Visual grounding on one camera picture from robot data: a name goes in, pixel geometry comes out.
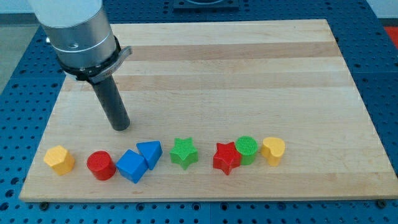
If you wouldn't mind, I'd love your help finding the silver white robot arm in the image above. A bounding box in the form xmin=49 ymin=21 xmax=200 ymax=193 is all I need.
xmin=28 ymin=0 xmax=116 ymax=68

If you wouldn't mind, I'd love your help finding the yellow heart block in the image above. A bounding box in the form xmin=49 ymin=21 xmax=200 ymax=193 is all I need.
xmin=261 ymin=137 xmax=286 ymax=167

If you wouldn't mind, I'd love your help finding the yellow hexagon block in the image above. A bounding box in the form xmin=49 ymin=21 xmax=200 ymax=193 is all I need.
xmin=44 ymin=145 xmax=75 ymax=175

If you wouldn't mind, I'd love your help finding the wooden board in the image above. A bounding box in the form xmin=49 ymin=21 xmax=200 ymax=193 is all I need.
xmin=19 ymin=19 xmax=397 ymax=202

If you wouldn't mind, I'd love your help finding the green star block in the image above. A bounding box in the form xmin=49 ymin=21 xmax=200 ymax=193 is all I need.
xmin=169 ymin=138 xmax=198 ymax=170

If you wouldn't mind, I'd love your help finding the red star block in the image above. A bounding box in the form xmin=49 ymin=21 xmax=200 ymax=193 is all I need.
xmin=213 ymin=142 xmax=242 ymax=175

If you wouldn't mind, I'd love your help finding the green cylinder block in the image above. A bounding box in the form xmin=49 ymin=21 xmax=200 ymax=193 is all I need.
xmin=235 ymin=136 xmax=259 ymax=166

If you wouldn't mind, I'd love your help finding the blue triangle block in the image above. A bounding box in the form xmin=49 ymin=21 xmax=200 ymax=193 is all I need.
xmin=136 ymin=141 xmax=162 ymax=170

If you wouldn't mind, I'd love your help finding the blue cube block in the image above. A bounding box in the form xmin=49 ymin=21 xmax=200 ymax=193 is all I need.
xmin=116 ymin=149 xmax=149 ymax=184

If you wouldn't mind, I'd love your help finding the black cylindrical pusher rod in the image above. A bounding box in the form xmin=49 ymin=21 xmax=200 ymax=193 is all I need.
xmin=92 ymin=76 xmax=130 ymax=131

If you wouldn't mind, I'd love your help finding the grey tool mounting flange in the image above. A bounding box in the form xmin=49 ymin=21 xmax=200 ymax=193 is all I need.
xmin=57 ymin=37 xmax=133 ymax=85

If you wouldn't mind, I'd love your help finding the red cylinder block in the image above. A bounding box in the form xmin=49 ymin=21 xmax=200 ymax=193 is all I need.
xmin=86 ymin=151 xmax=116 ymax=180

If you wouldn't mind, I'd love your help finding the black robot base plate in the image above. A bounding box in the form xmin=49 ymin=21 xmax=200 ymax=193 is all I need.
xmin=172 ymin=0 xmax=239 ymax=9

